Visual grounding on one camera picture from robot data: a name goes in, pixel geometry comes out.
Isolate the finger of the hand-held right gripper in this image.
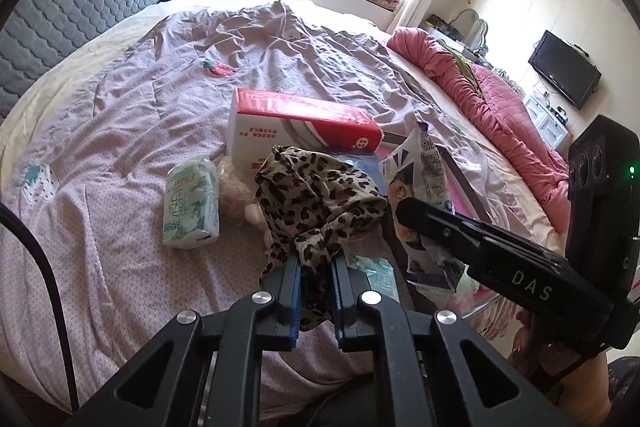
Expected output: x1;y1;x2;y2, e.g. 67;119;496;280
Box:
395;197;568;268

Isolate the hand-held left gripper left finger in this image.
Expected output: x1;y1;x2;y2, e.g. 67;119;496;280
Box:
65;252;305;427

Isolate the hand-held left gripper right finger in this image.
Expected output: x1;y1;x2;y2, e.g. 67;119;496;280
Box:
330;257;576;427

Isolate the small green tissue pack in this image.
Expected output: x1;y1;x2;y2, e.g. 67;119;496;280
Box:
345;253;401;303

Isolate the white and purple snack packet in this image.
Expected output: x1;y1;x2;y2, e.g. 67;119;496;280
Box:
377;119;468;295

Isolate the leopard print cloth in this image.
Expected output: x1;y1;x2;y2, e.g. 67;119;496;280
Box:
254;146;388;330

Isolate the pink cloth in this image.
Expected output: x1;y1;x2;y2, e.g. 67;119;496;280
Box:
216;155;268;228

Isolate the large green tissue pack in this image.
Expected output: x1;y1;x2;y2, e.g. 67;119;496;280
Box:
162;157;221;250

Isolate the person's right hand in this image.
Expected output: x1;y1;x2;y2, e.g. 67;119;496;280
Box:
510;307;612;410

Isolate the pink quilt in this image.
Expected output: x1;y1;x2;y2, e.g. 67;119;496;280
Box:
387;27;571;253

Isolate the white dresser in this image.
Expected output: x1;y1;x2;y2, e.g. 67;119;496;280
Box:
522;87;571;148

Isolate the green striped cloth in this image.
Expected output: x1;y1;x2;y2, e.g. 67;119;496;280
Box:
444;46;482;88

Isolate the red and white tissue box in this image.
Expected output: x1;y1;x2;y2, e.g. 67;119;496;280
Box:
226;88;383;178

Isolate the black case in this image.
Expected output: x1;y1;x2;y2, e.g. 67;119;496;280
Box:
425;14;463;40

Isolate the vanity mirror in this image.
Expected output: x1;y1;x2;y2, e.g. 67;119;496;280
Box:
452;9;488;48

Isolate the black television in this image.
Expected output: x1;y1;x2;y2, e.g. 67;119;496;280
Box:
528;30;602;110

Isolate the lilac printed bed sheet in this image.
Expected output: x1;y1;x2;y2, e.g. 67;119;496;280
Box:
0;0;501;408

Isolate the cream bedspread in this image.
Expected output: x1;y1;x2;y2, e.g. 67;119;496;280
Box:
0;0;566;258

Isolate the black cable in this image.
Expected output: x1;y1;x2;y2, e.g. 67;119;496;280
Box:
0;202;79;408

